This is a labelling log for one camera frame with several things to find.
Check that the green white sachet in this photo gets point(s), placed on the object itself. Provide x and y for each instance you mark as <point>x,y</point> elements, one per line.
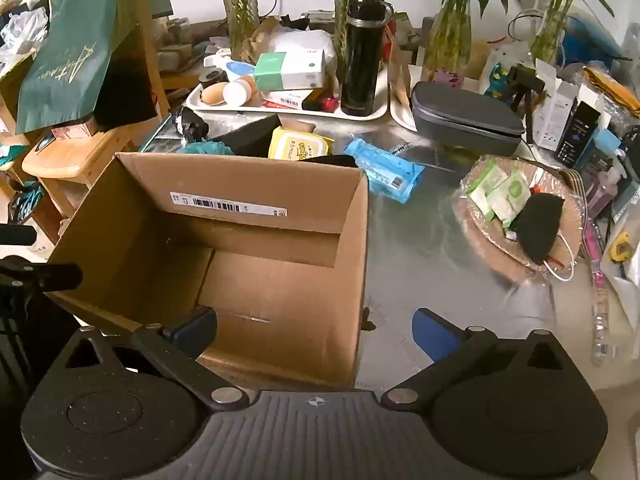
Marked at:
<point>510,197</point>
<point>482,190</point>

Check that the yellow tape measure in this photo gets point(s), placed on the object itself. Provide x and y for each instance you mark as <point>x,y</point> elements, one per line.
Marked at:
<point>622,249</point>

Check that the silver foil mat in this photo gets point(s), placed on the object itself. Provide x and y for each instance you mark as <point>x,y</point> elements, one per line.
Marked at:
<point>425,260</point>

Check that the black plastic wrapper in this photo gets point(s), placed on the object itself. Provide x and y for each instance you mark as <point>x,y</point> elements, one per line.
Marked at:
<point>190,124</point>

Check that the teal cloth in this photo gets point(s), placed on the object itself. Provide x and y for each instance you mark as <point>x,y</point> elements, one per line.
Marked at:
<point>205,148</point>

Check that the yellow wet wipes pack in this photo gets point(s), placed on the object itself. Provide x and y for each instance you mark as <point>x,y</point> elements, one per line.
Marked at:
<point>300,146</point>

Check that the woven basket tray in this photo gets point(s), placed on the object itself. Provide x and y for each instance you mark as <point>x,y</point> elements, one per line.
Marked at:
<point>490,240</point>

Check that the green tote bag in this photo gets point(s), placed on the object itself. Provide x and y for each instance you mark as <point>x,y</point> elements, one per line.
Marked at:
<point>75,40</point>

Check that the wooden chair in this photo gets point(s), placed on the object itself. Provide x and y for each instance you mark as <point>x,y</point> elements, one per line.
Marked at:
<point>75,155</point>

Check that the black carton box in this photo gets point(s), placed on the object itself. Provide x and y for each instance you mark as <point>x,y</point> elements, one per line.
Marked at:
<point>577,132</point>

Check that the brown paper bag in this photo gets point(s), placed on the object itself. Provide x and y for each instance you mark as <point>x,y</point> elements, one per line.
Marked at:
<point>262,35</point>
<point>402,85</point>

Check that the grey zip case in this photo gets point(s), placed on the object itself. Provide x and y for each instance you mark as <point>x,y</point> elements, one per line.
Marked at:
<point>465,120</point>

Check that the blue wet wipes pack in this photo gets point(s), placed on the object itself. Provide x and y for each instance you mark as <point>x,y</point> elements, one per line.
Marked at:
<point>385,170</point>

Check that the tan leather pouch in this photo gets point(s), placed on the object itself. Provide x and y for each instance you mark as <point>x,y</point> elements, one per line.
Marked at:
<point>214,94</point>

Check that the red white flat box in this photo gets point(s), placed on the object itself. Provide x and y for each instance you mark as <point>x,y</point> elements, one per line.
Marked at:
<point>287,97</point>

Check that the red black small item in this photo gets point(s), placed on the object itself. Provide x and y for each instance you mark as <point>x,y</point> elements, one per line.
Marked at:
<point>322,104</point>

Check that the white wrapped tissue package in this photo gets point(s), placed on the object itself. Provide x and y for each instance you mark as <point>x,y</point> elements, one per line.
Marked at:
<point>305,42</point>

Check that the white plastic tray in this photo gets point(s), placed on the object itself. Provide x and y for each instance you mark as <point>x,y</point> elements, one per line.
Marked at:
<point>225,109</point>
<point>400,110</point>

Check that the blue bag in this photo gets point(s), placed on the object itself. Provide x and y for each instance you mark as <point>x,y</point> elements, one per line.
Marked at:
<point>592,35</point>

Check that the black mini tripod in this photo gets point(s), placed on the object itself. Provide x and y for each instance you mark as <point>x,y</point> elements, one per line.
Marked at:
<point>525,82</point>

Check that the clear plastic bottle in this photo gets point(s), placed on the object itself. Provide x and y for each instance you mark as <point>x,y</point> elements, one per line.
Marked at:
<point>602,320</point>

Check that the white spray bottle blue label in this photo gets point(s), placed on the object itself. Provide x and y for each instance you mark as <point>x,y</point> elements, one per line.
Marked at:
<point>232,66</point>

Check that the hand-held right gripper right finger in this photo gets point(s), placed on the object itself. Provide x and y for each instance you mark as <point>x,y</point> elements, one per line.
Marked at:
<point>430,334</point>

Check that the black tape roll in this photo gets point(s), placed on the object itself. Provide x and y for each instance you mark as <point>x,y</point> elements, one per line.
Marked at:
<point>214,77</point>

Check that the green white tissue pack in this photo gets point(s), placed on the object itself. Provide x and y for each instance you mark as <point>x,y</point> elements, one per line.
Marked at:
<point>287,71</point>

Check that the pink spray bottle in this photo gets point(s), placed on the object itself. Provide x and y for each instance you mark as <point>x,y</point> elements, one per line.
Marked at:
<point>602,195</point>

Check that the white carton box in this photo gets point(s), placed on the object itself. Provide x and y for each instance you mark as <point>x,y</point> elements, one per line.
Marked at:
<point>555,105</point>

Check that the white plastic bag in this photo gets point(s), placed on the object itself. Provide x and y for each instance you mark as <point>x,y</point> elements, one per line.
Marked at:
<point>20,35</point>

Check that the orange bottle white cap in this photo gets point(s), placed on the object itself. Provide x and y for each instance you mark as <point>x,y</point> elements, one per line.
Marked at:
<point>237,92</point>

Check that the black thermos bottle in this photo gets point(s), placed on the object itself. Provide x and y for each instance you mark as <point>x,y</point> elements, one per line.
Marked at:
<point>362,60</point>

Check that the black face mask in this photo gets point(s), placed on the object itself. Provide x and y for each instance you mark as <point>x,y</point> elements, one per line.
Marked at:
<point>537,225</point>

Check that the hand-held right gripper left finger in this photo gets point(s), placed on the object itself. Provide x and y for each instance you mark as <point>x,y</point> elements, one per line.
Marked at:
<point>196,326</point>

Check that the blue carton box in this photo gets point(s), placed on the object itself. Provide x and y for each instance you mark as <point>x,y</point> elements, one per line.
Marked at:
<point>600,152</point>

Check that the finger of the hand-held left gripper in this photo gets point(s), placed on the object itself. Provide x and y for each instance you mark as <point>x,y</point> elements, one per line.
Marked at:
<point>17,235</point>
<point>50,276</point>

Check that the black garment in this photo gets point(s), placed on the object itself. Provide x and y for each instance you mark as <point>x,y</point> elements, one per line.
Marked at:
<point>125,100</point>

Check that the black foam block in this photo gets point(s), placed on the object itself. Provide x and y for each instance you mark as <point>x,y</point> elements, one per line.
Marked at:
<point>250,137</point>

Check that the colourful printed plastic bag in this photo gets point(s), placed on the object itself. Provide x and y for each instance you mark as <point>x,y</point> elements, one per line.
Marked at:
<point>500,75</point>

